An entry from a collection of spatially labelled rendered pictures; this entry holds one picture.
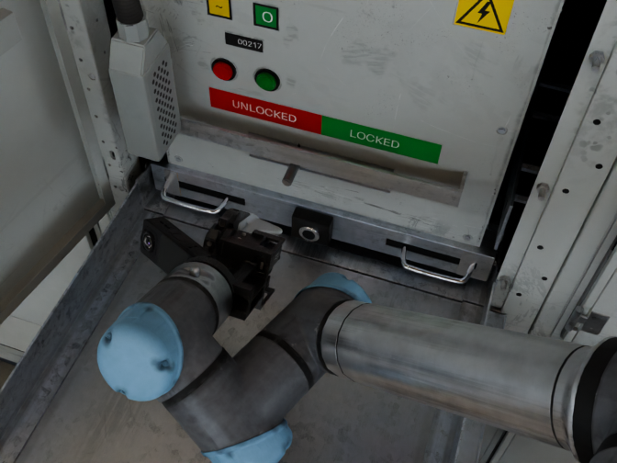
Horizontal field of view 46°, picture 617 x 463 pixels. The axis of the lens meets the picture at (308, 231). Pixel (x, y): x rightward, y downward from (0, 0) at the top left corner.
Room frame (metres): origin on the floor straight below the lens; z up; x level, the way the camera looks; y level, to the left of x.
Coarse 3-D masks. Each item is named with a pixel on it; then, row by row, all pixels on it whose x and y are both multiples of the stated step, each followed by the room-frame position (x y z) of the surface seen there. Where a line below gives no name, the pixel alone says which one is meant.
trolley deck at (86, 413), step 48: (144, 288) 0.60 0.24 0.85; (288, 288) 0.61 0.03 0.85; (384, 288) 0.62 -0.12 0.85; (96, 336) 0.52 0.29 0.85; (240, 336) 0.53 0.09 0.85; (96, 384) 0.44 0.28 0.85; (336, 384) 0.46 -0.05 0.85; (48, 432) 0.37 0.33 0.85; (96, 432) 0.38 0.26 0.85; (144, 432) 0.38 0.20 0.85; (336, 432) 0.39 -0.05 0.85; (384, 432) 0.39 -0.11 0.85; (480, 432) 0.40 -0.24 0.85
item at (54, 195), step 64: (0, 0) 0.73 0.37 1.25; (0, 64) 0.70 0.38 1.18; (64, 64) 0.75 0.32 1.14; (0, 128) 0.67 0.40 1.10; (64, 128) 0.75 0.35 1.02; (0, 192) 0.64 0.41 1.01; (64, 192) 0.72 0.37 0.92; (0, 256) 0.60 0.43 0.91; (64, 256) 0.66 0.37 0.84; (0, 320) 0.54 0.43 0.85
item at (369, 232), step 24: (168, 168) 0.77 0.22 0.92; (192, 192) 0.76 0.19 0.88; (216, 192) 0.75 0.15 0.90; (240, 192) 0.74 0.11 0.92; (264, 192) 0.73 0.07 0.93; (264, 216) 0.72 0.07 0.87; (288, 216) 0.71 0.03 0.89; (336, 216) 0.69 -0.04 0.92; (360, 216) 0.69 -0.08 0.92; (360, 240) 0.68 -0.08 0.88; (384, 240) 0.67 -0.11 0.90; (408, 240) 0.66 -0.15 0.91; (432, 240) 0.65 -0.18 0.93; (432, 264) 0.65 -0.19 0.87; (456, 264) 0.64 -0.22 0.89; (480, 264) 0.63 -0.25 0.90
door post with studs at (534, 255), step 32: (608, 0) 0.59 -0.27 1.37; (608, 32) 0.59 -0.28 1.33; (608, 64) 0.58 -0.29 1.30; (576, 96) 0.59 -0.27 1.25; (608, 96) 0.58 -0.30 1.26; (576, 128) 0.59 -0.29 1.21; (608, 128) 0.58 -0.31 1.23; (544, 160) 0.59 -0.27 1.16; (576, 160) 0.58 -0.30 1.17; (608, 160) 0.57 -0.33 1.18; (544, 192) 0.58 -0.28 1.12; (576, 192) 0.58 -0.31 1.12; (544, 224) 0.58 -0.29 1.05; (576, 224) 0.57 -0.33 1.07; (512, 256) 0.59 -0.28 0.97; (544, 256) 0.58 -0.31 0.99; (512, 288) 0.58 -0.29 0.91; (544, 288) 0.57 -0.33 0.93; (512, 320) 0.58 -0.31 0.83
